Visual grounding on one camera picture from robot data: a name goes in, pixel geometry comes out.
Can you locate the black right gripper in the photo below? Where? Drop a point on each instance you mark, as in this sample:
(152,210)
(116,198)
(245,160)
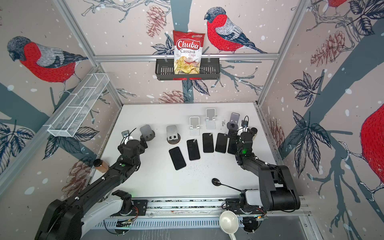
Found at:
(251,134)

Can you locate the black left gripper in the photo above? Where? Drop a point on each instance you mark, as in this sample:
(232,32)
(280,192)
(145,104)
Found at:
(142,141)

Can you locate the black phone with sticker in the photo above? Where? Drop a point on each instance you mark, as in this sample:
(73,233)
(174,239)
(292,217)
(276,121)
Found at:
(208,143)

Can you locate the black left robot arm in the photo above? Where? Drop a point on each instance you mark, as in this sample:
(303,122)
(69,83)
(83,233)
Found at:
(64,220)

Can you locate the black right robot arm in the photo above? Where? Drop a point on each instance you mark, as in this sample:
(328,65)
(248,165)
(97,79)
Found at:
(276,186)

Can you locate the dark round stand front left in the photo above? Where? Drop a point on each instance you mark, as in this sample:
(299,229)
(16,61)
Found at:
(147,133)

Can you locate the purple round phone stand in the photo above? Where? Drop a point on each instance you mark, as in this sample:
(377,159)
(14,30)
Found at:
(233,123)

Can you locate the round wooden phone stand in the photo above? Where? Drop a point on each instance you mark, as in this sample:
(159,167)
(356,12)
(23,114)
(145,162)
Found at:
(173,137)

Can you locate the white phone stand rear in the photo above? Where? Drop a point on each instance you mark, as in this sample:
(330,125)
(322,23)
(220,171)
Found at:
(211,119)

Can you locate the white phone stand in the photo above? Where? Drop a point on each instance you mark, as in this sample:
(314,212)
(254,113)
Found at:
(211,119)
(195,126)

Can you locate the white phone stand centre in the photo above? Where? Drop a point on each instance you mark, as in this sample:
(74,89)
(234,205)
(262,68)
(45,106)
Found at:
(195,126)

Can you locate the spice jar with black lid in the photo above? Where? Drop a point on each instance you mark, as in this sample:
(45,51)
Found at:
(254,131)

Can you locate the black ladle spoon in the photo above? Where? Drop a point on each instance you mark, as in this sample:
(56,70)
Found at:
(216,182)

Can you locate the brown jar with black lid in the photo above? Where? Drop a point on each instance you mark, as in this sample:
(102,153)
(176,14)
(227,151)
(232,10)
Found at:
(100,165)

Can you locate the white funnel cup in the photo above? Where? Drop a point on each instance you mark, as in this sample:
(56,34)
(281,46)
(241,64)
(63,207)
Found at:
(229,223)

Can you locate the red Chuba cassava chips bag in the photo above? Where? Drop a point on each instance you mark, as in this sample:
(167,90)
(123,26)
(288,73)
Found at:
(188,50)

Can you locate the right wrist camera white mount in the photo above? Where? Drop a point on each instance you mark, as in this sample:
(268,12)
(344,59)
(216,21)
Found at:
(244,125)

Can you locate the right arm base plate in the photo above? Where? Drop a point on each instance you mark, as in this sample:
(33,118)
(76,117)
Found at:
(241,207)

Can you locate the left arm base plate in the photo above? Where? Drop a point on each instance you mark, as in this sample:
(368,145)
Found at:
(134,208)

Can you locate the white wire wall shelf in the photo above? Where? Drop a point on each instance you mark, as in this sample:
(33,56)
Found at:
(72,116)

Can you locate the black wire wall basket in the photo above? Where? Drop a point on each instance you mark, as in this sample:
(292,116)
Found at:
(206,69)

